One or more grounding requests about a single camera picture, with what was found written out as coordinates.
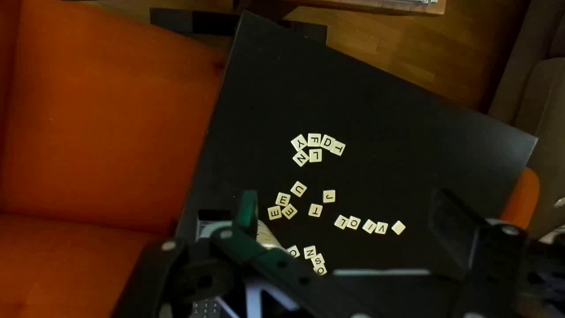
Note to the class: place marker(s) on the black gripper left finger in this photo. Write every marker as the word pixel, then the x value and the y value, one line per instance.
pixel 248 212

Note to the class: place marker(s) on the orange sofa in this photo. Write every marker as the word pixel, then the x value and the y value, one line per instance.
pixel 89 116

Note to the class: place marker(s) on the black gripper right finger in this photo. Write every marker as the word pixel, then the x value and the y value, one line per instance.
pixel 458 231

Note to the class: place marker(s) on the black square side table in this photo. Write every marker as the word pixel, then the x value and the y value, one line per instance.
pixel 382 116

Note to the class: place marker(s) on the cream wooden letter tile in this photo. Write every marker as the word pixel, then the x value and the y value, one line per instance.
pixel 327 141
pixel 353 222
pixel 301 157
pixel 309 251
pixel 382 226
pixel 293 251
pixel 316 155
pixel 274 212
pixel 329 196
pixel 320 268
pixel 283 198
pixel 338 147
pixel 313 139
pixel 288 210
pixel 299 187
pixel 315 210
pixel 318 260
pixel 369 226
pixel 299 141
pixel 341 221
pixel 398 226

